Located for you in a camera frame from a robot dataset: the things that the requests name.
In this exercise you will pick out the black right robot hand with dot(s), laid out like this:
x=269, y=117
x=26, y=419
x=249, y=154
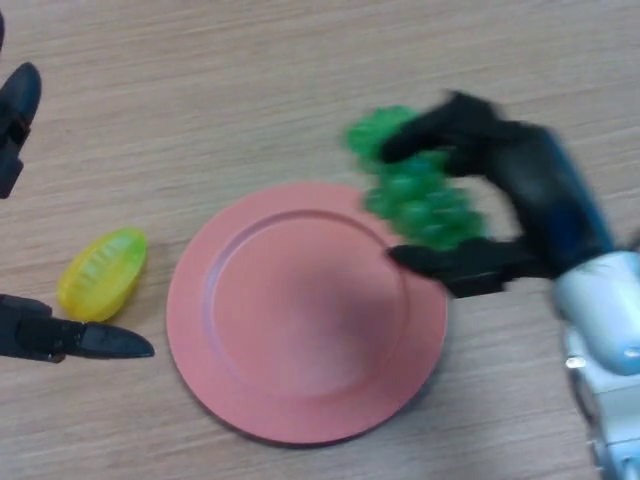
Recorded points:
x=545, y=200

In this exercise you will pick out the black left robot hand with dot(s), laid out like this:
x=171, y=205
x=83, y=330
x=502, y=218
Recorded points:
x=30, y=332

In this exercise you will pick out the green grapes bunch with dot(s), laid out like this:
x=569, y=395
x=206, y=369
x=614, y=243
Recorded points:
x=425, y=210

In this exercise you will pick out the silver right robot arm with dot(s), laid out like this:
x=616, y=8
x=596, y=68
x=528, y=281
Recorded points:
x=600, y=310

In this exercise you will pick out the pink round plate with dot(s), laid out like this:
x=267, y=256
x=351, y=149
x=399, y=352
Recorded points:
x=300, y=320

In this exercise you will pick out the yellow green starfruit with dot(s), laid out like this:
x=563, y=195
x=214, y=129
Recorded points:
x=102, y=275

